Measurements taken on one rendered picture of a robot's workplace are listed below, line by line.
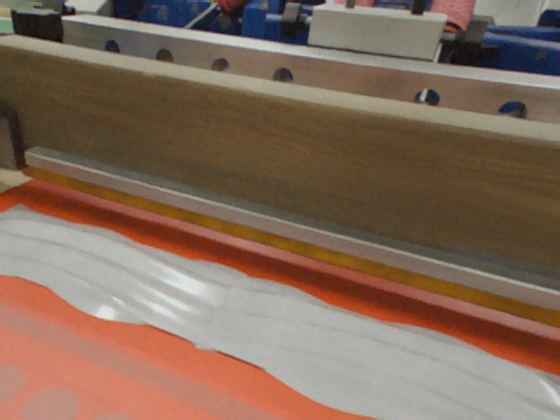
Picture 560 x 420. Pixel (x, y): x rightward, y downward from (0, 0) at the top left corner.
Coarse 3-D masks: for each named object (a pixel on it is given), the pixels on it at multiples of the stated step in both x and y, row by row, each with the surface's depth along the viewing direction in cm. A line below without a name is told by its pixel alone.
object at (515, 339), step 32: (288, 256) 31; (320, 288) 28; (352, 288) 28; (384, 288) 28; (416, 288) 29; (384, 320) 26; (416, 320) 26; (448, 320) 26; (480, 320) 26; (512, 320) 27; (192, 352) 23; (512, 352) 24; (544, 352) 25; (224, 384) 21; (256, 384) 21; (320, 416) 20; (352, 416) 20
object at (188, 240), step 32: (32, 192) 36; (64, 192) 36; (96, 224) 33; (128, 224) 33; (160, 224) 33; (192, 224) 33; (192, 256) 30; (224, 256) 30; (256, 256) 30; (0, 288) 26; (32, 288) 26; (64, 320) 24; (96, 320) 24; (160, 352) 23
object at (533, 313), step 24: (96, 192) 34; (120, 192) 33; (168, 216) 33; (192, 216) 32; (264, 240) 30; (288, 240) 29; (336, 264) 29; (360, 264) 28; (432, 288) 27; (456, 288) 26; (528, 312) 25; (552, 312) 25
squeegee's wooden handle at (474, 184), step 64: (0, 64) 31; (64, 64) 29; (128, 64) 28; (64, 128) 31; (128, 128) 29; (192, 128) 27; (256, 128) 26; (320, 128) 24; (384, 128) 23; (448, 128) 22; (512, 128) 21; (256, 192) 28; (320, 192) 26; (384, 192) 24; (448, 192) 23; (512, 192) 22; (512, 256) 23
